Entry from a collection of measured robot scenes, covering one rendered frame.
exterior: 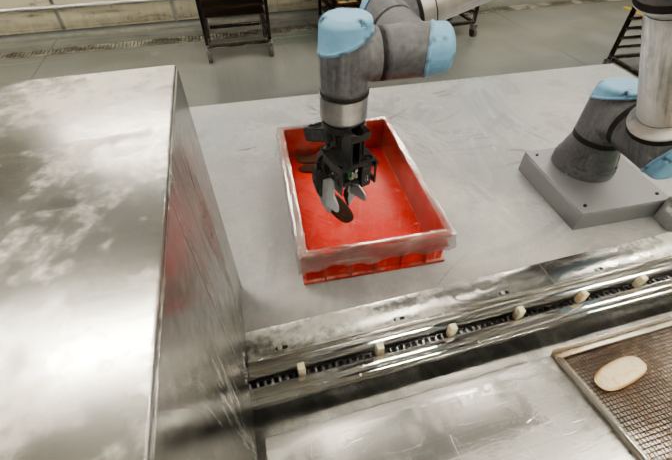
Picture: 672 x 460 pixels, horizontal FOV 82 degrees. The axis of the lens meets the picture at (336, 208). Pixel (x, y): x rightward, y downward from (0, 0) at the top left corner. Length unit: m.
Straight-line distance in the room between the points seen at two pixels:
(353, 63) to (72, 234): 0.38
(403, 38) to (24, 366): 0.51
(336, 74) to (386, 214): 0.50
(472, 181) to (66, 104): 0.93
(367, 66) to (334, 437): 0.52
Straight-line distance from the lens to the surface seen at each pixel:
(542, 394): 0.73
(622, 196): 1.17
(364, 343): 0.74
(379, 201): 1.01
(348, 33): 0.54
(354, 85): 0.57
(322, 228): 0.94
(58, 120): 0.48
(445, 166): 1.16
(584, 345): 0.81
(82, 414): 0.25
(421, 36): 0.59
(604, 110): 1.08
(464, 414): 0.67
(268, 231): 0.95
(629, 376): 0.79
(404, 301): 0.78
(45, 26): 5.20
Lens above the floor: 1.51
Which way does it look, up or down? 44 degrees down
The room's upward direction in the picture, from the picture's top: straight up
